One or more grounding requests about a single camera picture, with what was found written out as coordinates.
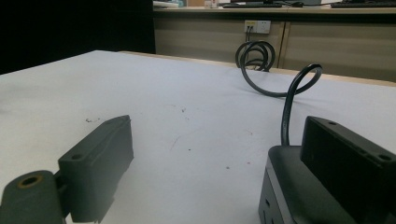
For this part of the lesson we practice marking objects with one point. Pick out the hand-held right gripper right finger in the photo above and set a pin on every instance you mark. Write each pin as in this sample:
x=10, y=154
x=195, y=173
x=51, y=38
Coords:
x=348, y=168

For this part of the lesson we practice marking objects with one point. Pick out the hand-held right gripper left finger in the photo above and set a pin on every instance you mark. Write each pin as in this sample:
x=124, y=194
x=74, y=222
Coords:
x=93, y=168

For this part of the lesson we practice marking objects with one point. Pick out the stack of white papers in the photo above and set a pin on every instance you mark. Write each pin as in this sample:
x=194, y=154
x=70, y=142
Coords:
x=165, y=4

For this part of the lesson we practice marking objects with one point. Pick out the beige office desk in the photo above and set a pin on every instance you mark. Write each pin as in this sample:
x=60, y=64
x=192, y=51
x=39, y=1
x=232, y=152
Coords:
x=342, y=46

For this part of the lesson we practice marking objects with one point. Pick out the black keyboard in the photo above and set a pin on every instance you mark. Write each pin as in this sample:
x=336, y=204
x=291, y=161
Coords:
x=252, y=5
x=364, y=4

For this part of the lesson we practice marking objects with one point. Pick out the black computer mouse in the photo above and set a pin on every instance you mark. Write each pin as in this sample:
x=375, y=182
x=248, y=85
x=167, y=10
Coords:
x=298, y=4

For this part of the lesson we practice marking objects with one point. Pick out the white wall socket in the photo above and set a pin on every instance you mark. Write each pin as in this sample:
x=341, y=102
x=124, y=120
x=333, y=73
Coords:
x=261, y=26

